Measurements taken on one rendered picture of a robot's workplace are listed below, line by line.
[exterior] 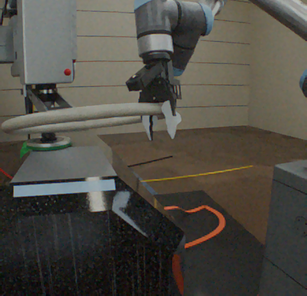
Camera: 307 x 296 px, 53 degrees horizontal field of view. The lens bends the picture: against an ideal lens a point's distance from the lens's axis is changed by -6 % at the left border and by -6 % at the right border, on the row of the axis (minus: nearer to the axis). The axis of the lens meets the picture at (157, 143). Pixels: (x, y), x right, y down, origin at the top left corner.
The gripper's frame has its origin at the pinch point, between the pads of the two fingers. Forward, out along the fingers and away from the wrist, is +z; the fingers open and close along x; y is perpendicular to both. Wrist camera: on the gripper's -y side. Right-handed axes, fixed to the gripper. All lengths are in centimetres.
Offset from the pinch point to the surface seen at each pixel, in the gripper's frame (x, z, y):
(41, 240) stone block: 43, 30, -7
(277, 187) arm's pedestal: -16, 26, 62
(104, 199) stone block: 28.0, 19.0, 8.7
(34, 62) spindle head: 70, -37, 20
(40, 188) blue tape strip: 44.0, 13.4, -3.6
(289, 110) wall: 51, -24, 629
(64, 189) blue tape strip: 38.3, 14.5, 1.6
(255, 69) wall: 130, -133, 695
